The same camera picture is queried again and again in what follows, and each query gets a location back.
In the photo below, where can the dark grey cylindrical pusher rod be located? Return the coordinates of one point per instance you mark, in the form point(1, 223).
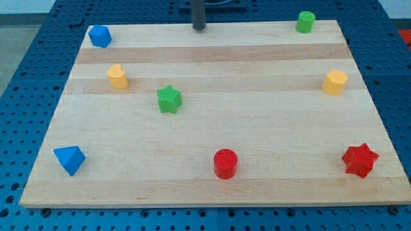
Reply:
point(198, 15)

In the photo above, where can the green star block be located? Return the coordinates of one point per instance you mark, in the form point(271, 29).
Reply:
point(169, 99)

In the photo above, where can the yellow heart block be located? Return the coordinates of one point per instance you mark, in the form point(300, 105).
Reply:
point(117, 77)

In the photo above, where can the green cylinder block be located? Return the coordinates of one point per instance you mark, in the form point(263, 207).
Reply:
point(305, 22)

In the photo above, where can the light wooden board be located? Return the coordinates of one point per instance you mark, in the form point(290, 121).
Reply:
point(251, 87)

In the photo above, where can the yellow hexagon block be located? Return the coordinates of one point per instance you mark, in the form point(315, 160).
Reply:
point(335, 82)

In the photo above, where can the red cylinder block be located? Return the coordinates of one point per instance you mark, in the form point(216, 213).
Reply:
point(225, 163)

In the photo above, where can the blue triangle block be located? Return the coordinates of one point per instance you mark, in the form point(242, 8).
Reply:
point(71, 158)

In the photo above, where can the red star block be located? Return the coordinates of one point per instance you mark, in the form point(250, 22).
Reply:
point(359, 160)

